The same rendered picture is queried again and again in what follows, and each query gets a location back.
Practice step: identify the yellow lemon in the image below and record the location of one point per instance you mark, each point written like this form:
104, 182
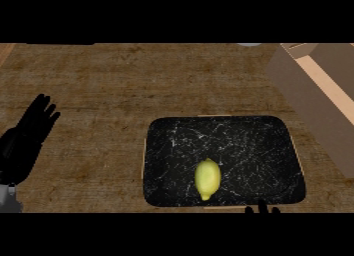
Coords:
207, 178

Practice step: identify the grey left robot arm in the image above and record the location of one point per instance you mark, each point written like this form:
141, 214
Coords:
3, 199

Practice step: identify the black marble tray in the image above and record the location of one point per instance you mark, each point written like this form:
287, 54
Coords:
225, 160

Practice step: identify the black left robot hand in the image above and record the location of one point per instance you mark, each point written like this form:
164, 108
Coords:
25, 143

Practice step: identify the brown cardboard box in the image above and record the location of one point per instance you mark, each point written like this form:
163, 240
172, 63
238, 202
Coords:
322, 100

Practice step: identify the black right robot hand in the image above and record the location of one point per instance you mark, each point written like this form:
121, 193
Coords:
262, 208

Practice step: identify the pale grey round object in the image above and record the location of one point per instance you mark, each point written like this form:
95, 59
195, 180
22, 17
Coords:
248, 44

